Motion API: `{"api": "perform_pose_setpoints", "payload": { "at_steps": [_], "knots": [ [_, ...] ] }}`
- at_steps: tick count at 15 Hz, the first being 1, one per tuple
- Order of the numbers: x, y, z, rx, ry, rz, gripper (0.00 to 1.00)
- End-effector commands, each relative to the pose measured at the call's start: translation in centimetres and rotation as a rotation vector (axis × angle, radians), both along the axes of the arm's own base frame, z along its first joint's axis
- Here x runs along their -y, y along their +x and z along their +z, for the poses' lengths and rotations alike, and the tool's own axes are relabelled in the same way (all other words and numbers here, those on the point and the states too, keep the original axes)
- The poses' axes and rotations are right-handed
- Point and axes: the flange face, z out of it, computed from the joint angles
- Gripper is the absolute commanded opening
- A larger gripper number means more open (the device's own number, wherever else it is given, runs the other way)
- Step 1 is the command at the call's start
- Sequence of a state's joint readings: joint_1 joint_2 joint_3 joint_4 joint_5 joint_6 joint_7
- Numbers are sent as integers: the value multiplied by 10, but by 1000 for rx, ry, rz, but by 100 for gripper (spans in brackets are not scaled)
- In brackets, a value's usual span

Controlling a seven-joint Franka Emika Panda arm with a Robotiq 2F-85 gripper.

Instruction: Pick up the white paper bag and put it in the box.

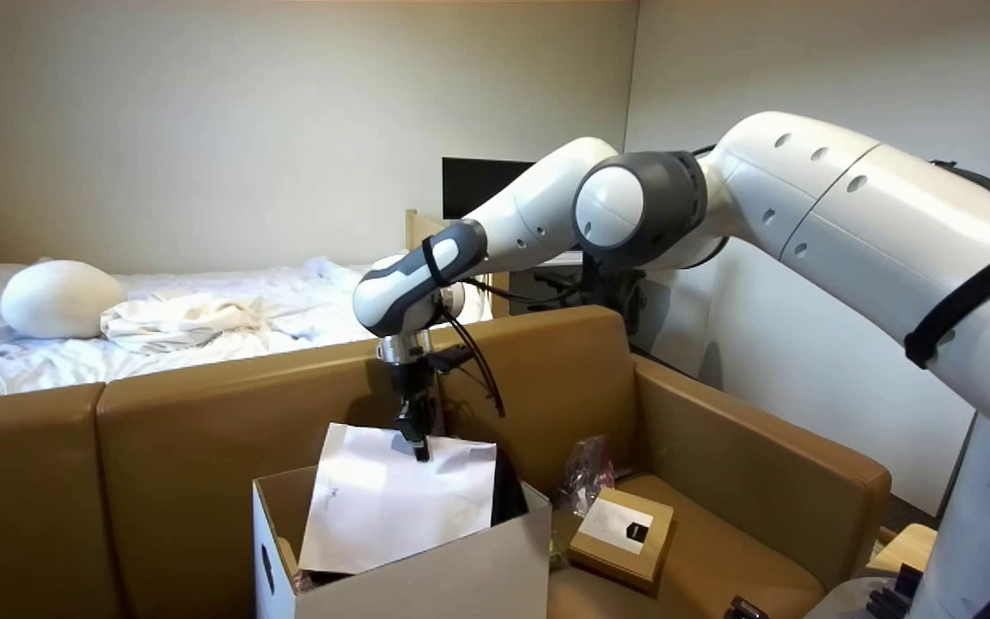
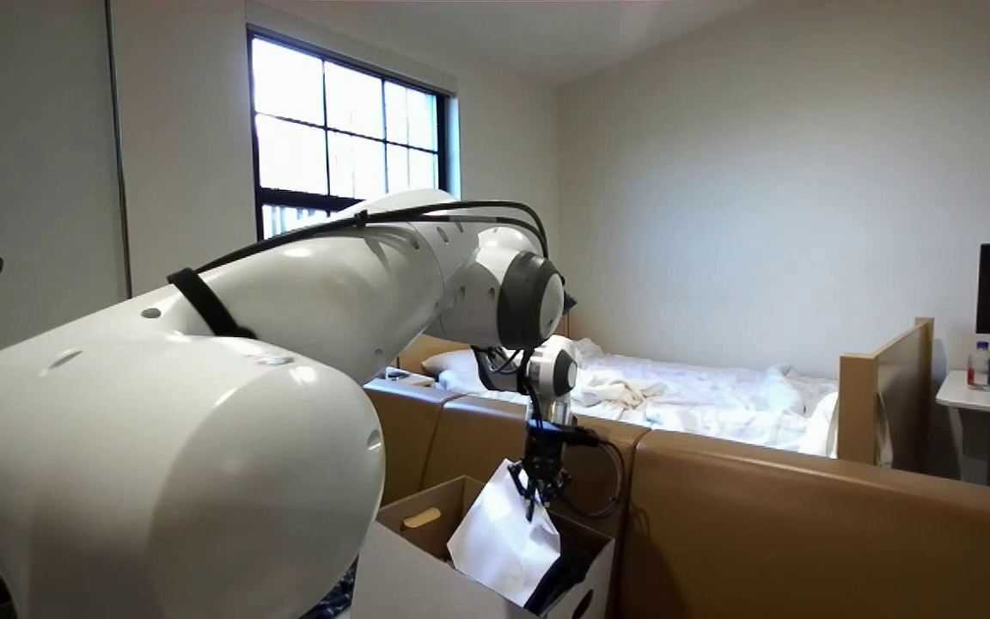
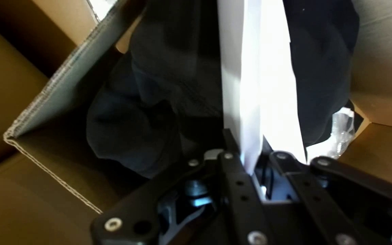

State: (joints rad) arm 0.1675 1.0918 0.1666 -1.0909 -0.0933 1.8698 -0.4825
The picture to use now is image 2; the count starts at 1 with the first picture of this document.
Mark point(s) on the wooden bed frame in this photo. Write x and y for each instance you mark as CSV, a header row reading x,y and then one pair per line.
x,y
885,390

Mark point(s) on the small clear water bottle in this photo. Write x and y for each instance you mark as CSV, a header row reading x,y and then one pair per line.
x,y
980,367

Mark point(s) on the black framed window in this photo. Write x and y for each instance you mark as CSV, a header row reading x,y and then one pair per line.
x,y
334,126

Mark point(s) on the white desk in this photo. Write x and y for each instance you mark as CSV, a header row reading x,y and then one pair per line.
x,y
979,400

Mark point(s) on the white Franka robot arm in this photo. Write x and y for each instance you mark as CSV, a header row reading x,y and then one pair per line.
x,y
175,484

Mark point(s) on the white rumpled bedding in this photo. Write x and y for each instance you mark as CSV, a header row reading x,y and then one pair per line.
x,y
704,397

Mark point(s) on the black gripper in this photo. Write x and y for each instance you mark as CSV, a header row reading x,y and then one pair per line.
x,y
546,463

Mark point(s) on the white cardboard box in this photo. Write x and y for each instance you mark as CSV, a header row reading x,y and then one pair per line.
x,y
415,586

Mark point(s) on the blue patterned cloth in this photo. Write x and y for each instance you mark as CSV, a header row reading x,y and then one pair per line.
x,y
343,603

